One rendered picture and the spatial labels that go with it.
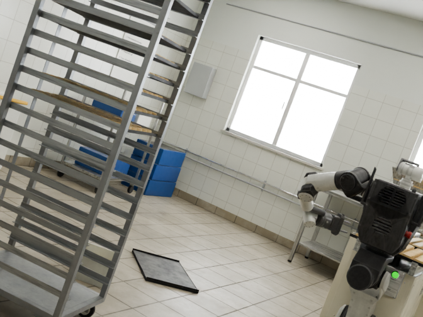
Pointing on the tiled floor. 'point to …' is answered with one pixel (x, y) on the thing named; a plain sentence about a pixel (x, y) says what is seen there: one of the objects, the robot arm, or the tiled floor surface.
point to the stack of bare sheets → (163, 271)
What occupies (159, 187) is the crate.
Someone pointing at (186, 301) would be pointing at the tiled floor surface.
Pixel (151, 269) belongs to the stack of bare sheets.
